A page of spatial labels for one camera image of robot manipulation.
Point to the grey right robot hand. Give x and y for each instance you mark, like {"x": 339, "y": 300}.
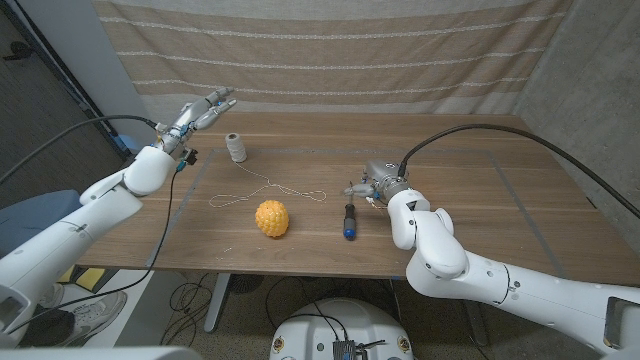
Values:
{"x": 385, "y": 177}

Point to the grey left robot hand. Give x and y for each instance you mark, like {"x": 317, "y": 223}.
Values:
{"x": 192, "y": 117}

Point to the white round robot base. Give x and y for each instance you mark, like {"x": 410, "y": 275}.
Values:
{"x": 340, "y": 325}

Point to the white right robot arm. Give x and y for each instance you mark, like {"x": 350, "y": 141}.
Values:
{"x": 500, "y": 290}

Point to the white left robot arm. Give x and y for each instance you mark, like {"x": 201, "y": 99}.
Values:
{"x": 75, "y": 230}

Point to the yellow bumpy ball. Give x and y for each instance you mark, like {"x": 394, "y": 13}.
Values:
{"x": 272, "y": 218}

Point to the grey tape outline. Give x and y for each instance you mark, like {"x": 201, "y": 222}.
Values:
{"x": 185, "y": 200}

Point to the beige striped backdrop cloth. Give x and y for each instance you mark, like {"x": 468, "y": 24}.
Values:
{"x": 325, "y": 50}

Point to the blue padded seat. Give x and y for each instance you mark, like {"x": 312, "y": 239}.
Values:
{"x": 35, "y": 215}

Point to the yellow floor item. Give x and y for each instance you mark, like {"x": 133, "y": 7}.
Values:
{"x": 90, "y": 277}

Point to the grey sneaker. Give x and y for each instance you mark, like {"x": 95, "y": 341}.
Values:
{"x": 95, "y": 315}

